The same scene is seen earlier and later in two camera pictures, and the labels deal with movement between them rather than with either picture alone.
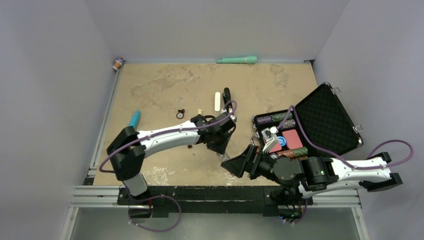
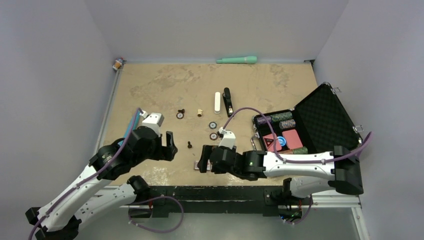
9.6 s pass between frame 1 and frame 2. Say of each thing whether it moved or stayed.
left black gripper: moved
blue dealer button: stayed
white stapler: stayed
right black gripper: moved
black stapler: stayed
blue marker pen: stayed
